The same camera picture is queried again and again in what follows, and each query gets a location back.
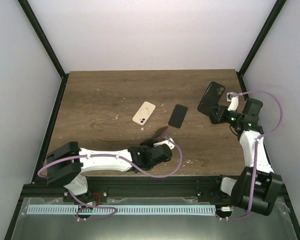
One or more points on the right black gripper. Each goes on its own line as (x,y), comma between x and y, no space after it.
(219,117)

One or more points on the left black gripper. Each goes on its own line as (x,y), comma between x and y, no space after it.
(145,143)

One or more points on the beige cased phone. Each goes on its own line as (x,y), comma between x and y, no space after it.
(143,113)

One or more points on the black cased phone front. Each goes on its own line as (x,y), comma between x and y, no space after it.
(178,116)

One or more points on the black cased phone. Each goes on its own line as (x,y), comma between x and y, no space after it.
(178,116)
(160,133)

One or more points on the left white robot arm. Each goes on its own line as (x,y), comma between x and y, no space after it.
(68,163)

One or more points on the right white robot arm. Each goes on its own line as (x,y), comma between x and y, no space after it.
(257,187)

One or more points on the metal front panel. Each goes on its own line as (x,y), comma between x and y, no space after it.
(276,226)

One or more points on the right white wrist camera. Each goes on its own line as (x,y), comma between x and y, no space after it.
(233,99)

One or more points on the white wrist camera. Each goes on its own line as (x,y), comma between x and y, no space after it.
(233,99)
(166,141)

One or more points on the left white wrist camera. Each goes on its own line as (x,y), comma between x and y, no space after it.
(166,141)

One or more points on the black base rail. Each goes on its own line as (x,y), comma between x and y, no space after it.
(202,188)

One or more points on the right black frame post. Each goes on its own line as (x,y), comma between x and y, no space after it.
(266,27)

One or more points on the black frame post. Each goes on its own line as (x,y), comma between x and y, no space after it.
(266,27)
(30,14)

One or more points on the light blue slotted cable duct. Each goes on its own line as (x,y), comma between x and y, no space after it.
(189,210)

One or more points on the left black frame post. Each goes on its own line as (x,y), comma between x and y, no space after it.
(30,14)

